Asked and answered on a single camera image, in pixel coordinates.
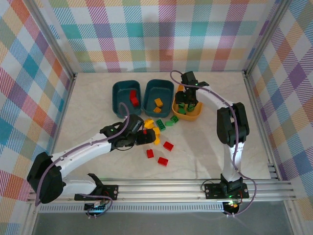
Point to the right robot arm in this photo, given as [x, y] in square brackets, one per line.
[232, 127]

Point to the large green lego brick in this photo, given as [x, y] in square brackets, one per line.
[160, 124]

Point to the yellow plastic container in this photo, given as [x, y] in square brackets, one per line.
[193, 116]

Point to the teal plastic container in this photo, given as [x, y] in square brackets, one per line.
[151, 93]
[122, 98]

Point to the left controller circuit board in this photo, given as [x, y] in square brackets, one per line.
[96, 208]

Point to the controller circuit board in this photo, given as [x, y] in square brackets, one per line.
[96, 208]
[232, 206]

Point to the right controller circuit board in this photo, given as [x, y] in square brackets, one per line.
[232, 206]

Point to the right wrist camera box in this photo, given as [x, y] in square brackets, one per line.
[188, 77]

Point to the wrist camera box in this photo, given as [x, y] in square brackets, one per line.
[135, 122]
[188, 77]

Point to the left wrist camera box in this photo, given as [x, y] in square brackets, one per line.
[135, 122]

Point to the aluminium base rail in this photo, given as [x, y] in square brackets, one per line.
[159, 189]

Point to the aluminium side rail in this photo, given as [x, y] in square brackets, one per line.
[67, 98]
[260, 122]

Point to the aluminium frame post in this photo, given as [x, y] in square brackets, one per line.
[54, 39]
[266, 36]

